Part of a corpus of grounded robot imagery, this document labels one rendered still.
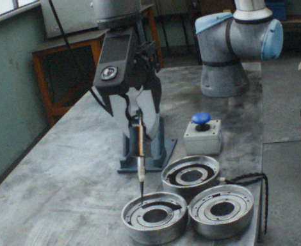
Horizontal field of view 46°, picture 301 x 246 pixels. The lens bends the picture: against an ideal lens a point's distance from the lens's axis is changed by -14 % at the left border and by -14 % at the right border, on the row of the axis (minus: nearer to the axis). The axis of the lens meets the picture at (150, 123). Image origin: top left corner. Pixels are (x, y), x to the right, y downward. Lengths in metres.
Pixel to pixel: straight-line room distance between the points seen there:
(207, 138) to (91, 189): 0.25
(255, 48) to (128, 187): 0.49
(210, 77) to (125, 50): 0.57
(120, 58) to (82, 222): 0.31
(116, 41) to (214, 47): 0.53
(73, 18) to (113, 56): 2.39
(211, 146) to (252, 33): 0.34
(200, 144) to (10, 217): 0.43
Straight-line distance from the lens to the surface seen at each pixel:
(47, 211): 0.76
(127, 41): 0.57
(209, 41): 1.07
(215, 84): 1.09
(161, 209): 0.64
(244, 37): 1.01
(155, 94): 0.61
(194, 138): 0.81
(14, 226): 0.76
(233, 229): 0.58
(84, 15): 2.89
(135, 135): 0.63
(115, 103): 0.63
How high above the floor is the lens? 1.20
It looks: 23 degrees down
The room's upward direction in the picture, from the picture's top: 12 degrees counter-clockwise
